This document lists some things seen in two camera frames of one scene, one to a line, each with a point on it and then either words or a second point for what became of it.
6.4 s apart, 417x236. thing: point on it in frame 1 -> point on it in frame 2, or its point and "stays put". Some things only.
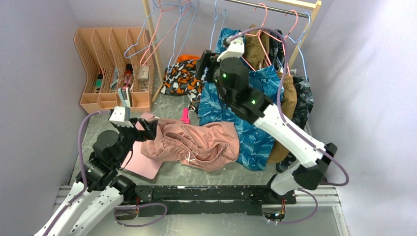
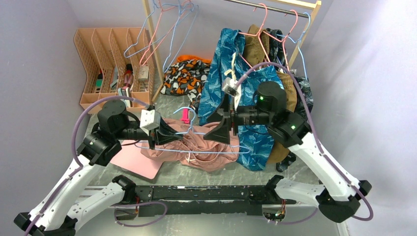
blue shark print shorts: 254,143 stays put
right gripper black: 208,59 -> 221,133
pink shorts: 206,147 stays put
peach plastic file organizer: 118,66 stays put
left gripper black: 150,126 -> 156,137
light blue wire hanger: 224,12 -> 246,151
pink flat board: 136,162 stays put
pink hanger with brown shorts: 281,41 stays put
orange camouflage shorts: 180,79 stays put
